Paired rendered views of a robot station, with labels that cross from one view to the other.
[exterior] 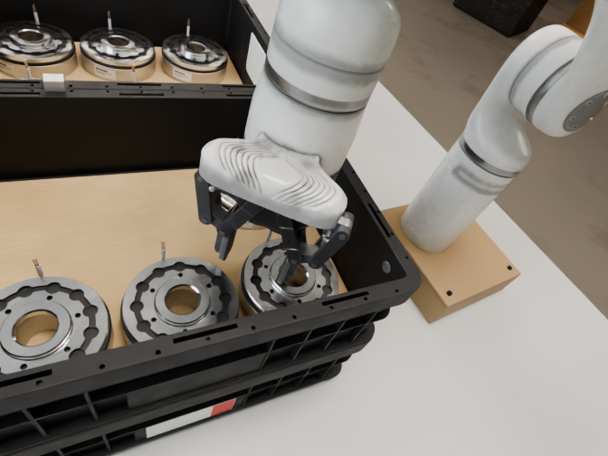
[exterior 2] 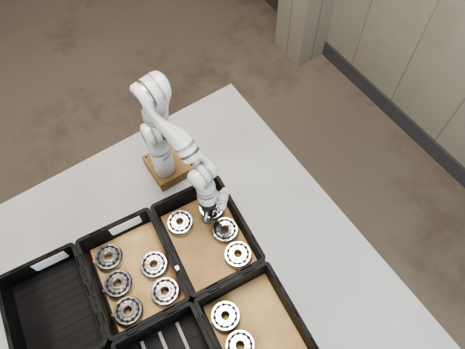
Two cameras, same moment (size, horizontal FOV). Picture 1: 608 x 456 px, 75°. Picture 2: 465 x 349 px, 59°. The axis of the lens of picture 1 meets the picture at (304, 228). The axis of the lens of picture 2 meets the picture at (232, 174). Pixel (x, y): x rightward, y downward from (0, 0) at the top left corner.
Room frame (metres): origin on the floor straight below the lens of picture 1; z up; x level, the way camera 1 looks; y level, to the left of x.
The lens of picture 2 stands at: (-0.02, 0.64, 2.36)
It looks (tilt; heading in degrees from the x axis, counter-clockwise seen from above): 61 degrees down; 285
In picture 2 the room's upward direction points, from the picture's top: 3 degrees counter-clockwise
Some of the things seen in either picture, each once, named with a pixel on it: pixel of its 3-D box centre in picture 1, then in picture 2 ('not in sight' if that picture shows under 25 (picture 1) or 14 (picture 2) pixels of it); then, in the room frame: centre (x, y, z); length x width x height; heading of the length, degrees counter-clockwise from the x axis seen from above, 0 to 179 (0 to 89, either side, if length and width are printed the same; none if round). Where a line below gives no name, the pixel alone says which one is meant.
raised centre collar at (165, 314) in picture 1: (183, 300); (225, 228); (0.17, 0.08, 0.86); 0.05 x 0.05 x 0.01
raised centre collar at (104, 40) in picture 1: (118, 42); (117, 282); (0.51, 0.36, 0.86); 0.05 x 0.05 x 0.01
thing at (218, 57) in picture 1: (195, 51); (108, 256); (0.58, 0.27, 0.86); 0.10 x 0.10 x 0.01
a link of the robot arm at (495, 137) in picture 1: (527, 108); (155, 138); (0.51, -0.20, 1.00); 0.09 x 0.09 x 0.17; 40
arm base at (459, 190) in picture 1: (453, 195); (162, 159); (0.51, -0.19, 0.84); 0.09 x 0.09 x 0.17; 44
